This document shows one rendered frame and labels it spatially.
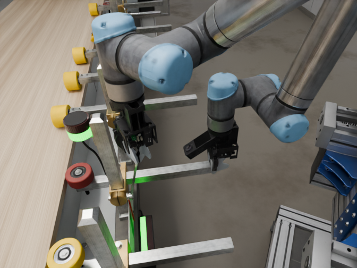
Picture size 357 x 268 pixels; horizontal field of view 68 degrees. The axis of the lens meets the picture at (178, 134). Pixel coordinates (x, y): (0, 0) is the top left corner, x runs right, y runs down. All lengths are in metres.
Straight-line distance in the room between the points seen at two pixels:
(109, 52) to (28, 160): 0.59
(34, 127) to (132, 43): 0.73
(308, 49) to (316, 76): 0.05
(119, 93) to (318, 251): 0.49
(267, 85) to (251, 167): 1.39
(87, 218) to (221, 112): 0.41
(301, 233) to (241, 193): 0.50
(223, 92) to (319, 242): 0.38
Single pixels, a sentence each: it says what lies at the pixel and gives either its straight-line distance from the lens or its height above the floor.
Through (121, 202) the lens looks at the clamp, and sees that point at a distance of 0.84.
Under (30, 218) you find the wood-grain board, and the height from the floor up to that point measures 0.90.
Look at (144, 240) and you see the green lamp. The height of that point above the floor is 0.70.
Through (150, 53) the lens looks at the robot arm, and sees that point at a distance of 0.41.
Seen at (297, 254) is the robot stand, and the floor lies 0.21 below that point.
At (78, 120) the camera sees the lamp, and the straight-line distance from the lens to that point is 0.66.
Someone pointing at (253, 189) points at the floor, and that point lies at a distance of 1.93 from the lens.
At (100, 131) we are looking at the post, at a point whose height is 1.10.
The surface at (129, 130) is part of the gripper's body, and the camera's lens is 0.57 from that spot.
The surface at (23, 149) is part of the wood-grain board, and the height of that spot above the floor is 0.90.
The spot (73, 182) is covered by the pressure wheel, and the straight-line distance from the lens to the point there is 0.85.
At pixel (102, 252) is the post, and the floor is 1.00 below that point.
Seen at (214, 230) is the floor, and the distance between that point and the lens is 1.72.
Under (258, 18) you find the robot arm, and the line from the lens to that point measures 0.42.
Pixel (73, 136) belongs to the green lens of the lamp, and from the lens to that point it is 0.67.
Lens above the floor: 1.52
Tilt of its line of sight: 42 degrees down
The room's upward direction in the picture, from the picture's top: 3 degrees counter-clockwise
